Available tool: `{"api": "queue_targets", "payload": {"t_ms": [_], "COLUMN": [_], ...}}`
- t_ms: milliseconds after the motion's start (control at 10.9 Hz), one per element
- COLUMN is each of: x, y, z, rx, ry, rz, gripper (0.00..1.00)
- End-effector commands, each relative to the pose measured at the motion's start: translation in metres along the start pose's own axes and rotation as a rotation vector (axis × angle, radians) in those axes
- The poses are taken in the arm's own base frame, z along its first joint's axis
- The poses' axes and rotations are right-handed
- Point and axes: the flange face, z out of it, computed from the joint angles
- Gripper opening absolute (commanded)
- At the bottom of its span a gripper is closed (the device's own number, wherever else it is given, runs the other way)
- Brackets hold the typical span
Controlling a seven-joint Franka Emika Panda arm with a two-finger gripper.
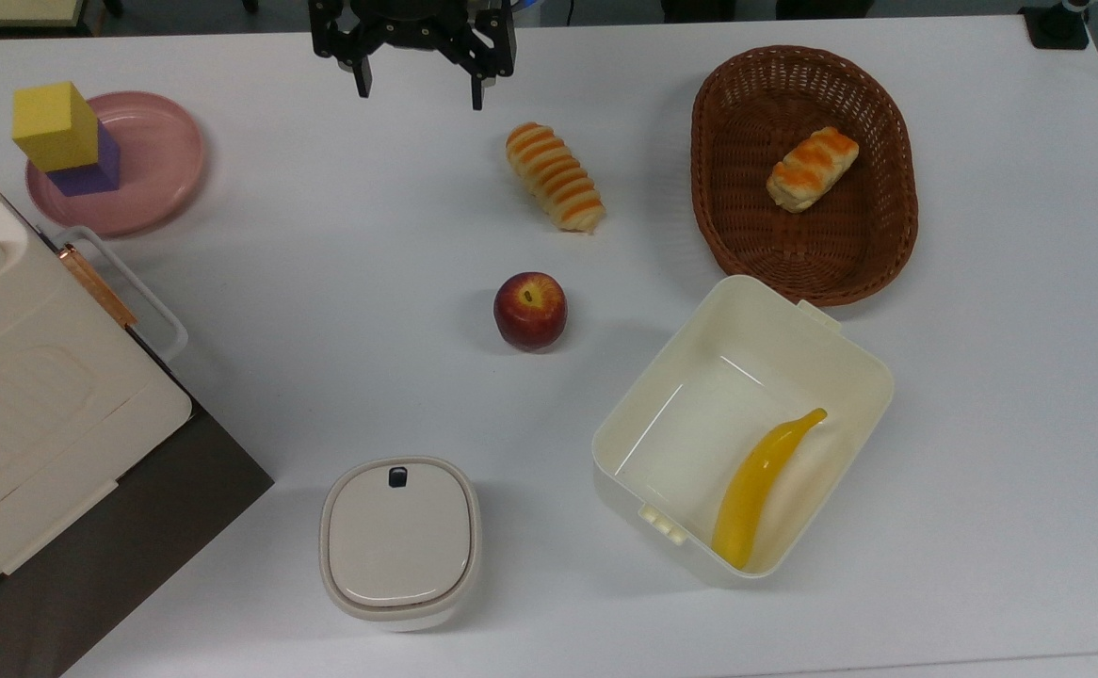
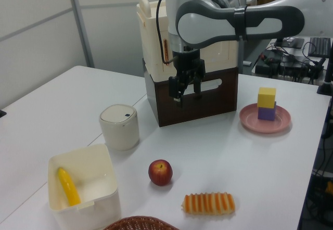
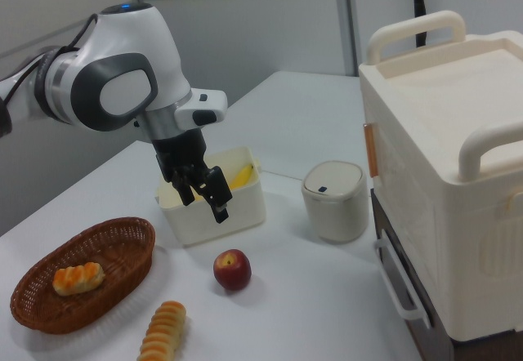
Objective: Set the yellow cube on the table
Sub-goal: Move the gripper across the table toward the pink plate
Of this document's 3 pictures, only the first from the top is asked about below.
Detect round cream lidded container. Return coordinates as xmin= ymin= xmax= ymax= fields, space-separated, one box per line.
xmin=318 ymin=456 xmax=483 ymax=632

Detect dark brown cabinet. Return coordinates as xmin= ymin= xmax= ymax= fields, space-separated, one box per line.
xmin=0 ymin=325 xmax=275 ymax=678

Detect white door handle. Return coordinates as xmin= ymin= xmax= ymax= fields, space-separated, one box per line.
xmin=53 ymin=225 xmax=190 ymax=365

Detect brown wicker basket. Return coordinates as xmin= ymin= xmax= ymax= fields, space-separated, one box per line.
xmin=690 ymin=44 xmax=920 ymax=308

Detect long striped bread roll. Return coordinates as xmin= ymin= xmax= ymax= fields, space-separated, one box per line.
xmin=506 ymin=121 xmax=606 ymax=234

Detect red apple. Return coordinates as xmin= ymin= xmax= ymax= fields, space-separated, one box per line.
xmin=493 ymin=271 xmax=569 ymax=353

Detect yellow foam cube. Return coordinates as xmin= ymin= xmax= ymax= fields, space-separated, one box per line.
xmin=11 ymin=81 xmax=101 ymax=173

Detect yellow banana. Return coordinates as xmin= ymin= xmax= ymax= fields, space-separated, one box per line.
xmin=710 ymin=407 xmax=830 ymax=571

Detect purple foam cube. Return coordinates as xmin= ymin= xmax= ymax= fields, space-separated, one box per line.
xmin=46 ymin=122 xmax=121 ymax=198

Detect short orange-topped bread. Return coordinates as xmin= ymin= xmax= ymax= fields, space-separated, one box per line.
xmin=766 ymin=126 xmax=861 ymax=214

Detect pink plate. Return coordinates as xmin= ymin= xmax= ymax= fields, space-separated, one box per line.
xmin=25 ymin=90 xmax=206 ymax=237

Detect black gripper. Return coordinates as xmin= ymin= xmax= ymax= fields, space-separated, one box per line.
xmin=309 ymin=0 xmax=519 ymax=112

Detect beige board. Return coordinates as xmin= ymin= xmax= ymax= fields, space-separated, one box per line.
xmin=0 ymin=0 xmax=89 ymax=29

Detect cream open plastic box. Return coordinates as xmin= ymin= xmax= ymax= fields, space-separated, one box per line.
xmin=591 ymin=274 xmax=896 ymax=580

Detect large cream appliance with handles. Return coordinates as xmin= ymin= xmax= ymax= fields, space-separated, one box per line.
xmin=0 ymin=141 xmax=194 ymax=618

